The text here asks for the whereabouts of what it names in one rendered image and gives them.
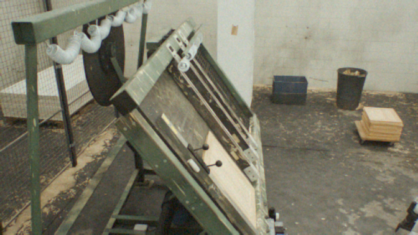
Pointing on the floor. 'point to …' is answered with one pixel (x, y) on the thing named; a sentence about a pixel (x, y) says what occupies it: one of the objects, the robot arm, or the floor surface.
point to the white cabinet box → (237, 43)
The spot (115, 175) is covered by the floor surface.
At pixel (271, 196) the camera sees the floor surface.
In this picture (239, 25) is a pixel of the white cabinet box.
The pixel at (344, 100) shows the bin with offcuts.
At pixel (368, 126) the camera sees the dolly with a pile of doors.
